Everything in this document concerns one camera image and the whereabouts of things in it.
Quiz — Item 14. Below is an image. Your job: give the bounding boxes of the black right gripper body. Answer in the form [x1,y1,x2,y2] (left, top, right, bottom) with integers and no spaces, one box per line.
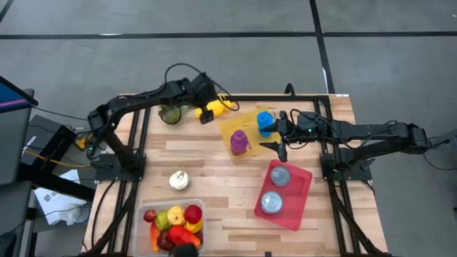
[277,110,321,144]

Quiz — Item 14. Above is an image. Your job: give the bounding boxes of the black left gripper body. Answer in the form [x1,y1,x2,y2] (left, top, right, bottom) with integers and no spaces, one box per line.
[182,73,219,109]

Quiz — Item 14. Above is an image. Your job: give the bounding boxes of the blue plastic squeeze bottle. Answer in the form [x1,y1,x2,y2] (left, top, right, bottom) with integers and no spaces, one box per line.
[256,110,276,138]

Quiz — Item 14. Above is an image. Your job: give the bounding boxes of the yellow plastic squeeze bottle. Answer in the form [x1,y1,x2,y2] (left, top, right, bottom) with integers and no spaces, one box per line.
[194,95,236,119]

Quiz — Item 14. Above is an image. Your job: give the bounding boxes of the yellow translucent plastic bin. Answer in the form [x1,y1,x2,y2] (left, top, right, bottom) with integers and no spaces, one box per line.
[219,106,283,158]

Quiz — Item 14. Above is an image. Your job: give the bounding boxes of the silver tin can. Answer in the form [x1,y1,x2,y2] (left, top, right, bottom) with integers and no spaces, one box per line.
[270,166,291,188]

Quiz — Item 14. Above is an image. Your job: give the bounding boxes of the purple plastic squeeze bottle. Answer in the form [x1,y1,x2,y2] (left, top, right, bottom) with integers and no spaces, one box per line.
[230,129,253,157]

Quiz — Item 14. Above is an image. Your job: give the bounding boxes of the pink translucent plastic bin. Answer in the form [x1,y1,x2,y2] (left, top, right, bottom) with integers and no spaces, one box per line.
[253,159,313,232]

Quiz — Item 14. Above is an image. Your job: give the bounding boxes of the red label tin can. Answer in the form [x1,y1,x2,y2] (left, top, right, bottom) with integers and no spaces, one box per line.
[260,191,284,215]

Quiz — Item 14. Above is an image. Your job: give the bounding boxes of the blue label tin can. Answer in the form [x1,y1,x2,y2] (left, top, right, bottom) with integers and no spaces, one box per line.
[169,170,191,191]

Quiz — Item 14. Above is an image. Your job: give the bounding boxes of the red apple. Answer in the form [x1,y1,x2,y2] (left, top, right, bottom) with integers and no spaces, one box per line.
[184,204,204,225]

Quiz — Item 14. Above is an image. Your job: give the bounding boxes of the yellow star fruit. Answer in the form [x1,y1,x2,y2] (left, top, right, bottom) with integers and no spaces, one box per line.
[185,218,204,234]

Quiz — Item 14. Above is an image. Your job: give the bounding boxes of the yellow pear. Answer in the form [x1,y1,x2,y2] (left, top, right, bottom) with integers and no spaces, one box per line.
[166,206,186,226]

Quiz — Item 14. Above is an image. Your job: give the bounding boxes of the red yellow mango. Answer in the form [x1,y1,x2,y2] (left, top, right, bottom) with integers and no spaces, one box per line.
[166,225,201,248]

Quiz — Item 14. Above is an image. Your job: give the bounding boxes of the green pear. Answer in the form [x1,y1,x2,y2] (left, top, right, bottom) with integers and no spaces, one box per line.
[155,211,172,231]

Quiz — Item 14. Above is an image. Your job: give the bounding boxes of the clear plastic container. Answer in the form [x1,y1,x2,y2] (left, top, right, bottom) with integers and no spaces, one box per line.
[131,198,207,257]

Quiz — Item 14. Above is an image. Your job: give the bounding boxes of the potted succulent plant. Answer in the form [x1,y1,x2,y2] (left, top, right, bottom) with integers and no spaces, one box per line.
[158,103,196,126]

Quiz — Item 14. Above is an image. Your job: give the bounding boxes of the black case with white text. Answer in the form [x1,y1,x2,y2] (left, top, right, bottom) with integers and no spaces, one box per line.
[21,114,78,167]

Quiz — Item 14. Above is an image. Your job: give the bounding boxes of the clear plastic cup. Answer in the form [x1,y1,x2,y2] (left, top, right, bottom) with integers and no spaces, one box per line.
[59,202,91,226]

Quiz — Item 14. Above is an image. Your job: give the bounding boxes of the white paper sheet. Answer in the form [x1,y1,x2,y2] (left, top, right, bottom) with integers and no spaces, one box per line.
[34,169,89,226]

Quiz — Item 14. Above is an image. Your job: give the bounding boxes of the blue screen monitor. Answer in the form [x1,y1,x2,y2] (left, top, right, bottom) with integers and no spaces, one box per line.
[0,75,39,114]

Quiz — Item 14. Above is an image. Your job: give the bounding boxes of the grey cabinet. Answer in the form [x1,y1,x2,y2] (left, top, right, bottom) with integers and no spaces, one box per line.
[0,89,36,186]

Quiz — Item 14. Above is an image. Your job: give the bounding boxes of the black metal rig frame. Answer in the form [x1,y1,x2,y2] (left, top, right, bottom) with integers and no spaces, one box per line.
[80,93,390,257]

